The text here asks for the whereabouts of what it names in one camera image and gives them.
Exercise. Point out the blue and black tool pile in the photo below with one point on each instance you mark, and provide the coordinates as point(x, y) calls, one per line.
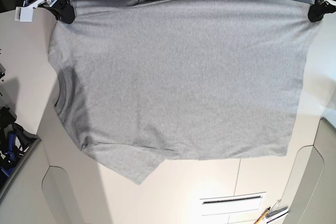
point(15, 142)

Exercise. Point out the grey T-shirt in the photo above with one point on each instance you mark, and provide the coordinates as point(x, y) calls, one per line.
point(142, 81)

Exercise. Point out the wooden pencil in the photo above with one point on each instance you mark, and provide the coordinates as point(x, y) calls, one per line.
point(262, 216)

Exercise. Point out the silver binder clip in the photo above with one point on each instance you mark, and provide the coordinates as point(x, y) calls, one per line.
point(274, 215)

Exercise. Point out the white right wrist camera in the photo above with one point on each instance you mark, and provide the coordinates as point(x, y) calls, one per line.
point(24, 14)

